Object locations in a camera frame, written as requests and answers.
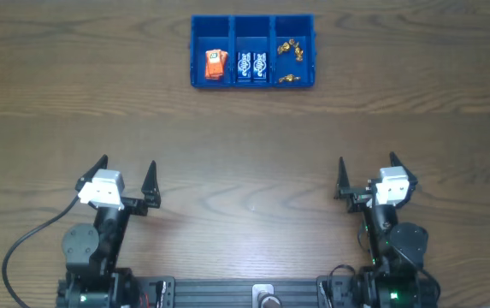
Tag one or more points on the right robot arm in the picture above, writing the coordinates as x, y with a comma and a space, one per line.
407, 241

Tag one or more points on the blue candy pack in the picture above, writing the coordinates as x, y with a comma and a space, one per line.
260, 66
244, 66

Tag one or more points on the gold candy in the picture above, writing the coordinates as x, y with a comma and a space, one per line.
298, 52
288, 78
284, 47

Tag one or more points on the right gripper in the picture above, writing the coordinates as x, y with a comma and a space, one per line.
358, 199

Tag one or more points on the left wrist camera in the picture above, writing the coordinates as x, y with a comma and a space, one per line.
101, 188

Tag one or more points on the blue tray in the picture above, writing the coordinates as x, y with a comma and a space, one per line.
210, 30

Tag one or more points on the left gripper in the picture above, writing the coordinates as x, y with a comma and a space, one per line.
134, 206

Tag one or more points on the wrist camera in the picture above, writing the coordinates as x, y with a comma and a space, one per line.
392, 185
101, 188

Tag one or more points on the mounting rail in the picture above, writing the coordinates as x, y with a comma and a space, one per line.
219, 293

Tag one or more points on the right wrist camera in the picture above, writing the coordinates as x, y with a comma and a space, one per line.
392, 185

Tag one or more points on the orange candy box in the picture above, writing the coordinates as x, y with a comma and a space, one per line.
226, 60
214, 63

